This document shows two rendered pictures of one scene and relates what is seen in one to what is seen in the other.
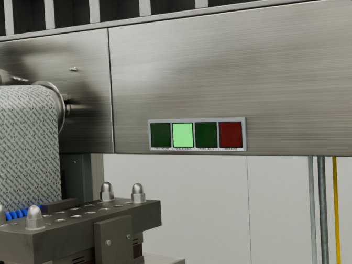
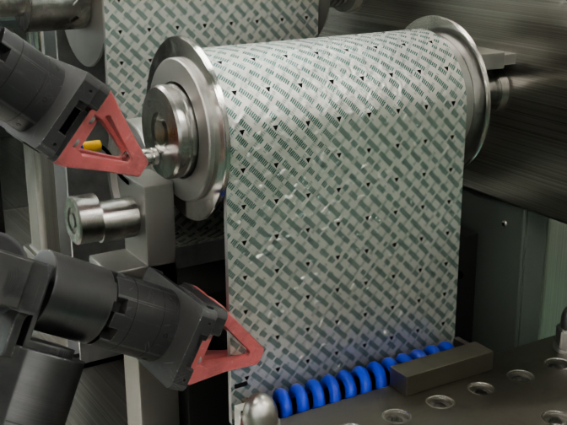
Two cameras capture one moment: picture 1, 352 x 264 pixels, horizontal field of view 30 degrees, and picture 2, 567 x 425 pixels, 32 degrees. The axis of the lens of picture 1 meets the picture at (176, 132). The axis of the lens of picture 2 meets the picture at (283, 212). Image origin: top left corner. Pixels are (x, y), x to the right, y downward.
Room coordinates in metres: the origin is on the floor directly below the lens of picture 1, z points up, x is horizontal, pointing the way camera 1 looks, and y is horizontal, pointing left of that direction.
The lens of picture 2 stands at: (0.71, 0.08, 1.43)
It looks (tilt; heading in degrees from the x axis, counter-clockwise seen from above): 18 degrees down; 24
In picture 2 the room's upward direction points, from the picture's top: straight up
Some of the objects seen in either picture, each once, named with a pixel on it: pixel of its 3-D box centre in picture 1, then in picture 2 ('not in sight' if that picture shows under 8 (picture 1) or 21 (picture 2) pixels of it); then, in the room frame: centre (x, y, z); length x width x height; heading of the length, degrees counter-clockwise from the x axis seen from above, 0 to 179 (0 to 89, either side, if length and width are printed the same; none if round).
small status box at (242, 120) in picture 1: (195, 134); not in sight; (1.42, -0.04, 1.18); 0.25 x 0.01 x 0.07; 55
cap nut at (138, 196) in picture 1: (138, 192); not in sight; (1.51, 0.09, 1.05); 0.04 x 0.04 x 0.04
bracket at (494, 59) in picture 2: (55, 96); (473, 56); (1.62, 0.29, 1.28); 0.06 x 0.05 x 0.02; 145
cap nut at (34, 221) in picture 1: (34, 217); not in sight; (1.25, 0.28, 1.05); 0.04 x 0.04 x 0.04
